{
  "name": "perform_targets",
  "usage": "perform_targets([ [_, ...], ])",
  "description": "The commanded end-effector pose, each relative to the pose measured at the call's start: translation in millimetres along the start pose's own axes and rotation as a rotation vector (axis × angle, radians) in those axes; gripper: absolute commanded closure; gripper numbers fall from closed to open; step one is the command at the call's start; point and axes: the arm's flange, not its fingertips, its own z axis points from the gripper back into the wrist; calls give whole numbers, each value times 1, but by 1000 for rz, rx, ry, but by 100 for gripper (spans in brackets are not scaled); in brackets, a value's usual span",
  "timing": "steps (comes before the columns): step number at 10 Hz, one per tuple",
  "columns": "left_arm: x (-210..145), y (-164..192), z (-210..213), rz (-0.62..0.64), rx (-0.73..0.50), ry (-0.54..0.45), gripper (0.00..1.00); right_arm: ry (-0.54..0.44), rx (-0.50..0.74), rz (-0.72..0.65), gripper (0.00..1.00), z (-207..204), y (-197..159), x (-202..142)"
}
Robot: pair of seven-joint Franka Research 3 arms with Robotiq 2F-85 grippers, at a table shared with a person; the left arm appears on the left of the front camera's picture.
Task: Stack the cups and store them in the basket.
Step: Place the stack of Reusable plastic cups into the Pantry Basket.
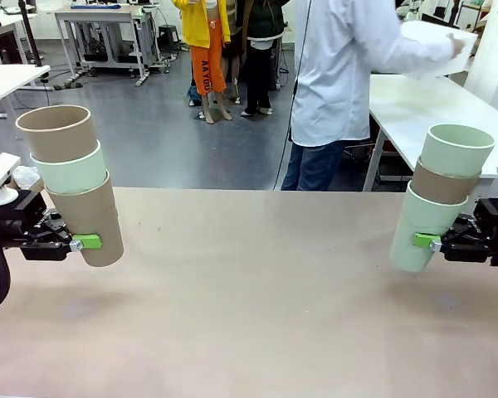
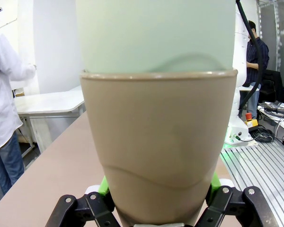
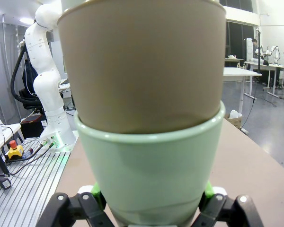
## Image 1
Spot white desk with grey frame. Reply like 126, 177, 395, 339
53, 2, 159, 88

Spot person in dark skirt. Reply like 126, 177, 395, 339
221, 0, 247, 103

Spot person in white shirt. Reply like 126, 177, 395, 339
281, 0, 466, 192

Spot light green tall plastic cup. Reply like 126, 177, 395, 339
29, 140, 108, 196
388, 180, 469, 274
420, 123, 496, 177

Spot white table with grey leg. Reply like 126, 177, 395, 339
0, 64, 51, 142

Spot person in dark clothes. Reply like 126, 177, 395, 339
239, 0, 288, 118

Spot white desk with dark cabinet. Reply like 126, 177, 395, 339
0, 7, 39, 66

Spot brown tall plastic cup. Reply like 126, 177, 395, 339
409, 156, 482, 206
15, 104, 99, 163
44, 169, 125, 269

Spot person in yellow jacket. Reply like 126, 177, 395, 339
172, 0, 234, 125

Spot person's right hand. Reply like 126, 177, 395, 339
451, 32, 467, 57

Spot crumpled white tissue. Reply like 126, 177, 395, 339
12, 165, 41, 190

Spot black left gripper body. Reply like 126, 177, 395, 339
0, 189, 72, 262

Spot white plastic storage basket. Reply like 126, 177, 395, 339
398, 20, 479, 80

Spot person's right forearm white sleeve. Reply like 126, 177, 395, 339
373, 35, 456, 76

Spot black computer monitor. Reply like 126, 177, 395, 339
421, 12, 461, 28

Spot black tripod stand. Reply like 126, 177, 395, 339
17, 0, 54, 91

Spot white side table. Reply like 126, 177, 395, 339
363, 73, 498, 192

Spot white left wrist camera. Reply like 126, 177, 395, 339
0, 152, 22, 206

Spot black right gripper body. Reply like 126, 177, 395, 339
440, 197, 498, 269

